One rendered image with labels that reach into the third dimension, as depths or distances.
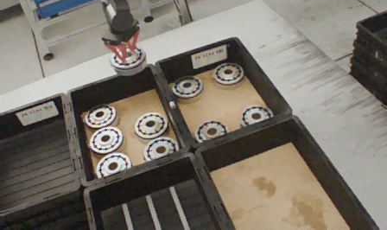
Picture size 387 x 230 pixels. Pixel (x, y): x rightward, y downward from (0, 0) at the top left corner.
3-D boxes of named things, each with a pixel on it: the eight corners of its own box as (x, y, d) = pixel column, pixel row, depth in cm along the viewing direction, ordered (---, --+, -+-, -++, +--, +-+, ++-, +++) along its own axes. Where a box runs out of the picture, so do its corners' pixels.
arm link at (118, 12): (129, -33, 103) (96, -31, 100) (142, -15, 95) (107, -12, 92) (127, 9, 111) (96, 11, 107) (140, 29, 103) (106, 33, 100)
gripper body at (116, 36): (140, 24, 115) (135, 3, 109) (120, 47, 109) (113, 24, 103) (121, 21, 117) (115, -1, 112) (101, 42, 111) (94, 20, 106)
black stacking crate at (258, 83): (160, 88, 142) (154, 63, 134) (237, 62, 146) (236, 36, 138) (198, 175, 115) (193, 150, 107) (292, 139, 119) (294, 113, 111)
